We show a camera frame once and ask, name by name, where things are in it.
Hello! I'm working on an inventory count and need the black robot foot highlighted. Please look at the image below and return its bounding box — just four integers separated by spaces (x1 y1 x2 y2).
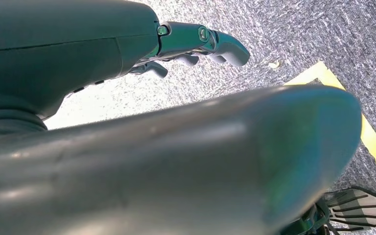
317 187 376 234

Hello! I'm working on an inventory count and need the dark robot ankle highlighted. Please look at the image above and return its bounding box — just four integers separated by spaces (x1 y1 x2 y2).
277 201 334 235

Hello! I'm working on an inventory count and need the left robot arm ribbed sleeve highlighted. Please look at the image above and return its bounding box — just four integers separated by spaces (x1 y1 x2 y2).
0 92 47 143

